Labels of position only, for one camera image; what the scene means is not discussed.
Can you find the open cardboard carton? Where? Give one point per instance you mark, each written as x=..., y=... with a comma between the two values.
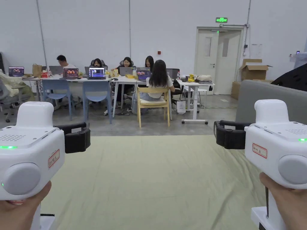
x=254, y=70

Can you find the person's right hand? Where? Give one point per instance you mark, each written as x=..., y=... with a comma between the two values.
x=292, y=208

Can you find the black angled panel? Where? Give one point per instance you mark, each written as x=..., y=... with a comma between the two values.
x=293, y=76

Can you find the green exit sign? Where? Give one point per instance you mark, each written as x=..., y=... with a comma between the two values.
x=221, y=20

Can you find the bed with pale green sheet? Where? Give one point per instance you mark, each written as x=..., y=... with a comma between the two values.
x=153, y=182

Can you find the white double door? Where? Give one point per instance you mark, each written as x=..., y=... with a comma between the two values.
x=219, y=62

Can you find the closed cardboard carton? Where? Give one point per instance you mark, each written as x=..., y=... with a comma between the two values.
x=235, y=90

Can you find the grey padded headboard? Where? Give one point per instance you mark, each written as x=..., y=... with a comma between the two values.
x=247, y=103

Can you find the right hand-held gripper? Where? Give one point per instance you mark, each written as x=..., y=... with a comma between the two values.
x=275, y=141

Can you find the white paper bag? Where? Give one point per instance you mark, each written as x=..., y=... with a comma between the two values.
x=181, y=107

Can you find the person's left hand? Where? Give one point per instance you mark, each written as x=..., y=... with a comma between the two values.
x=16, y=215

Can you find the white standing desk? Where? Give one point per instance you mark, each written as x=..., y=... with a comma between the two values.
x=194, y=83

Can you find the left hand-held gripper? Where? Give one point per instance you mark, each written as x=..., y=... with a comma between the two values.
x=28, y=141

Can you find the beige cloth pile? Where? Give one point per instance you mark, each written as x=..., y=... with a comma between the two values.
x=14, y=83

